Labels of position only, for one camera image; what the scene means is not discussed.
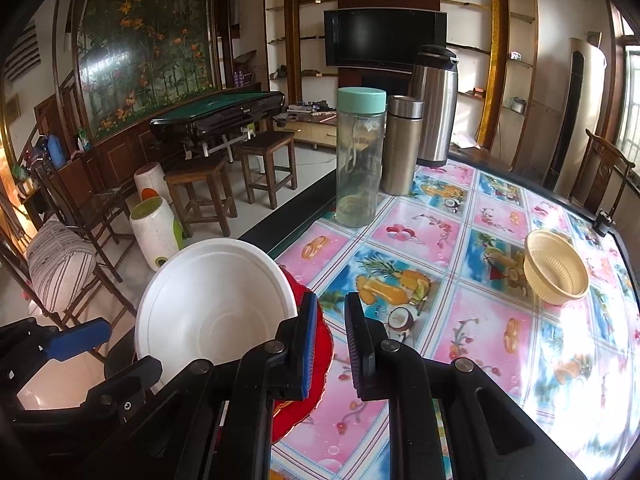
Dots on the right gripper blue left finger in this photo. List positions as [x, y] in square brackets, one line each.
[294, 375]

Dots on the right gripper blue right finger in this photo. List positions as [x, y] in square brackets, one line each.
[364, 335]

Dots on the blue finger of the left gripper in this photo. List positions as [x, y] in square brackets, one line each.
[124, 394]
[62, 345]

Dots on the red glass plate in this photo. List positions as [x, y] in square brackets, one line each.
[317, 359]

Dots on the white bowl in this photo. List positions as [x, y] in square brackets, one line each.
[214, 300]

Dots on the large beige ribbed bowl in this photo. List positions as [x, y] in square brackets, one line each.
[553, 268]

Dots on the striped cushion on chair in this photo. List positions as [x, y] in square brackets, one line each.
[59, 263]

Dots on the colourful fruit print tablecloth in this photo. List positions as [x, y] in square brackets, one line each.
[443, 269]

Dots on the dark wooden chair left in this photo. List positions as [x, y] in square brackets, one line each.
[92, 221]

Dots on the white green round stool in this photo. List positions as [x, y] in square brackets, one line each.
[158, 232]

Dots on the slim steel thermos flask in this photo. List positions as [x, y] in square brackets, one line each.
[401, 143]

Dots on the wooden stool near table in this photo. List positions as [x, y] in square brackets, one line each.
[201, 191]

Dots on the wooden stool far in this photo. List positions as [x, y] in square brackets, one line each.
[273, 177]

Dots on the white orange round stool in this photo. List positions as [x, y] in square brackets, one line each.
[150, 181]

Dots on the blue water jug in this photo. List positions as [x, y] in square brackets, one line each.
[56, 152]

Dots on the low wooden tv cabinet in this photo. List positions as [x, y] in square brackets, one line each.
[312, 123]

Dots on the green top mahjong table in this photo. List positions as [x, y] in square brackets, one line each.
[199, 124]

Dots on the clear bottle with mint lid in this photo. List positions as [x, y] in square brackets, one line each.
[361, 117]

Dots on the small black round device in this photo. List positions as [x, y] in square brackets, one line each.
[603, 222]

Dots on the wooden chair by window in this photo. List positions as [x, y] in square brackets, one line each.
[601, 160]

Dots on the large steel vacuum jug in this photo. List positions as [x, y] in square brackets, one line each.
[434, 81]

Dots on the black flat television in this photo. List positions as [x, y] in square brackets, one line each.
[383, 38]

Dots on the tall white floor air conditioner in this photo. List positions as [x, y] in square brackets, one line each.
[582, 112]

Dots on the floral painted wall panel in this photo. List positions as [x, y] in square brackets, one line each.
[135, 58]

